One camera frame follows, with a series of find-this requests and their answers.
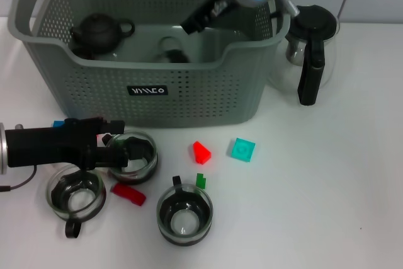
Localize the glass teacup black holder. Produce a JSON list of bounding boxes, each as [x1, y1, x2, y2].
[[105, 129, 158, 185], [156, 175, 214, 246], [156, 35, 191, 64], [46, 164, 107, 239]]

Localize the dark red curved toy brick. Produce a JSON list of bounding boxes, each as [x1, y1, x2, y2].
[[110, 182, 147, 207]]

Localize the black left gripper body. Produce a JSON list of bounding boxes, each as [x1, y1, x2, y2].
[[4, 117, 107, 171]]

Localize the glass coffee pot black handle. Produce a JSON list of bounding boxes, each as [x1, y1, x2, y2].
[[267, 4, 341, 106]]

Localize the grey perforated plastic storage bin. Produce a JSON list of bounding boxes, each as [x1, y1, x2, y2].
[[6, 0, 290, 128]]

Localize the right gripper cable silver plugs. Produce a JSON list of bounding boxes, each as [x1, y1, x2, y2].
[[269, 0, 300, 20]]

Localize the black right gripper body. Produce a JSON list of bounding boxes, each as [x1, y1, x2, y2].
[[201, 0, 241, 23]]

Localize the black clay teapot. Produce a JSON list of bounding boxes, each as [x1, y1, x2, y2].
[[69, 13, 135, 55]]

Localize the orange-red sloped toy brick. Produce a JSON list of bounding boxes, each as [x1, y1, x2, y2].
[[191, 140, 212, 165]]

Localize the teal square toy brick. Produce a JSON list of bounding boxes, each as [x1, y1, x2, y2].
[[226, 137, 256, 163]]

